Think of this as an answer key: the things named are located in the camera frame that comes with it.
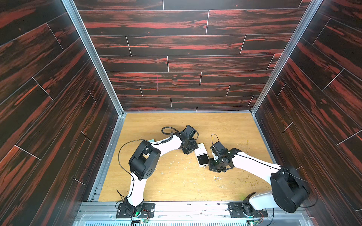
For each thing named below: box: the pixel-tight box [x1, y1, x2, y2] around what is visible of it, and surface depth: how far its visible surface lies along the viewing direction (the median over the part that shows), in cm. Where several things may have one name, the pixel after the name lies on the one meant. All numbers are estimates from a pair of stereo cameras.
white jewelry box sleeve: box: [194, 142, 208, 162], surface depth 95 cm
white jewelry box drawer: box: [194, 149, 210, 168], surface depth 93 cm
